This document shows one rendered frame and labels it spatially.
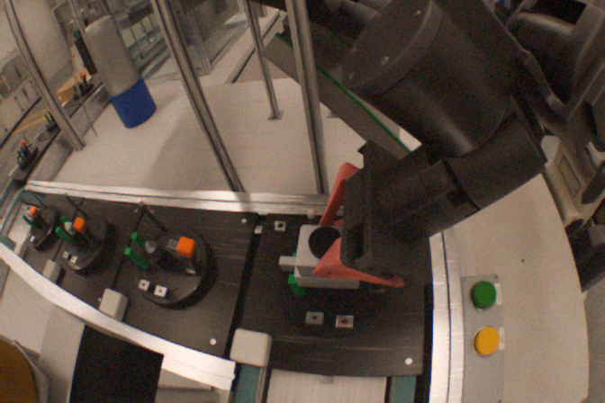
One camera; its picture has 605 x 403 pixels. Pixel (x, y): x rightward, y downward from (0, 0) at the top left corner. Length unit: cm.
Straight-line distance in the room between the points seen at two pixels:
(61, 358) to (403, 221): 21
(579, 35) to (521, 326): 51
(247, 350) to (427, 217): 27
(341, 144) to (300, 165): 12
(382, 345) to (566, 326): 43
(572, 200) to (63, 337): 100
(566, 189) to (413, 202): 81
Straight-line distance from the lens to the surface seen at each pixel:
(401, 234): 18
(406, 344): 38
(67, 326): 16
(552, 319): 64
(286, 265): 30
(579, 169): 91
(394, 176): 18
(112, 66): 105
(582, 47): 16
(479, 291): 42
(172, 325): 44
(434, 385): 40
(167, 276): 45
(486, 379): 43
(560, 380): 66
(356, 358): 37
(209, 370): 42
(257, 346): 36
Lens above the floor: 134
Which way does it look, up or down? 48 degrees down
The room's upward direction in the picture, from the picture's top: 12 degrees counter-clockwise
